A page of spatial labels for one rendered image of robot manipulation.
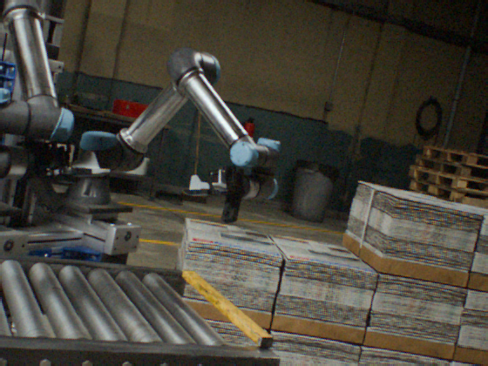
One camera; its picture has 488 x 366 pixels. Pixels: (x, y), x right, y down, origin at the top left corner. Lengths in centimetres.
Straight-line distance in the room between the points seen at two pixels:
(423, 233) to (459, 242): 12
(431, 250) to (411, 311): 20
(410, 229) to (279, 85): 738
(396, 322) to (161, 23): 699
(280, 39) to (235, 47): 65
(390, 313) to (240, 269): 49
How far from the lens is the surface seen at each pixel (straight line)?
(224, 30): 909
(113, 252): 229
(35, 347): 115
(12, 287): 144
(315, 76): 969
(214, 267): 205
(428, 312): 225
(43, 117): 158
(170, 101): 237
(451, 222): 220
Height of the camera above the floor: 122
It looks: 6 degrees down
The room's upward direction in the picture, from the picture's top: 12 degrees clockwise
